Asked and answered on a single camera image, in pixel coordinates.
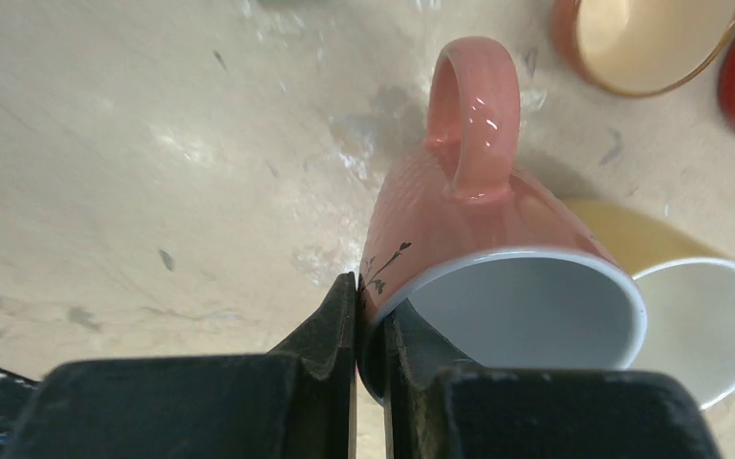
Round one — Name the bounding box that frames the small orange mug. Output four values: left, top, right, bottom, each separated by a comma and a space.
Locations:
550, 0, 735, 98

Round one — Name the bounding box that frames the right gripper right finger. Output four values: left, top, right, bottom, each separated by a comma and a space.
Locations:
383, 300, 475, 458

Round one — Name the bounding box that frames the salmon mug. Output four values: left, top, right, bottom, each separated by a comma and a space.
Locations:
357, 36, 647, 402

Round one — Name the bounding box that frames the yellow mug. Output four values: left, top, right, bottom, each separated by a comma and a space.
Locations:
565, 198, 735, 409

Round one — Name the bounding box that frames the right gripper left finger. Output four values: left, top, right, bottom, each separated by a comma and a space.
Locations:
270, 273, 357, 458

